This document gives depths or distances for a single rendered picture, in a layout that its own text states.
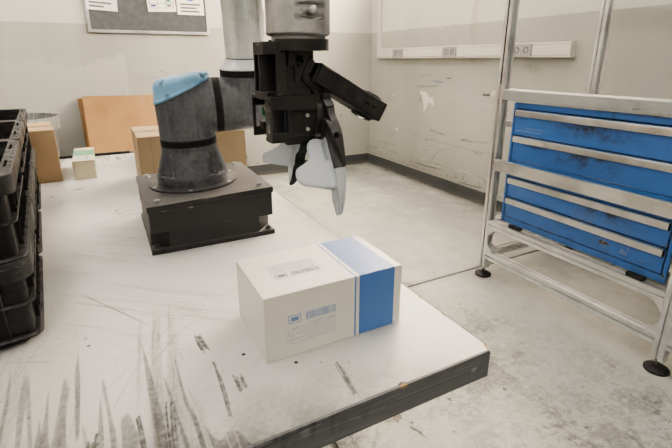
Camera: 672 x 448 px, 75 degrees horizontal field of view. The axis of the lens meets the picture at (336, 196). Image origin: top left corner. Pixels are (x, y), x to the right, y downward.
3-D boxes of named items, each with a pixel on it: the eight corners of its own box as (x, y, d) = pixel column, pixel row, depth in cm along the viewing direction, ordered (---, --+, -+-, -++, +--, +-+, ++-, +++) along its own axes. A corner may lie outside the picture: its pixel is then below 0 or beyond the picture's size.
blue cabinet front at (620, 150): (502, 219, 213) (516, 102, 196) (665, 283, 152) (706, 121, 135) (498, 220, 212) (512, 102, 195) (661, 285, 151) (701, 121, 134)
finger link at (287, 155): (254, 173, 64) (264, 126, 57) (292, 168, 66) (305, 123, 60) (261, 189, 62) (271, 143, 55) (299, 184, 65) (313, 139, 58)
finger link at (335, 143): (323, 178, 53) (304, 116, 55) (336, 177, 54) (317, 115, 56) (337, 162, 49) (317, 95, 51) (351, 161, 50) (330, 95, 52)
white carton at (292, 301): (357, 285, 73) (358, 235, 71) (399, 321, 63) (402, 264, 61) (239, 316, 65) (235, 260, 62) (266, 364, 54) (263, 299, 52)
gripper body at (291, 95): (253, 140, 56) (247, 40, 53) (314, 134, 60) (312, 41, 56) (273, 150, 50) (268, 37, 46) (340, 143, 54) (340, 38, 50)
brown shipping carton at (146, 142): (229, 166, 155) (226, 121, 150) (248, 181, 137) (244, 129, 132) (137, 176, 142) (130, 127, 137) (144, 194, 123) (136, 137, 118)
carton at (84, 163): (76, 165, 157) (74, 148, 156) (96, 163, 160) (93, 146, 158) (75, 180, 137) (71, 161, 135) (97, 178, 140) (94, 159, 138)
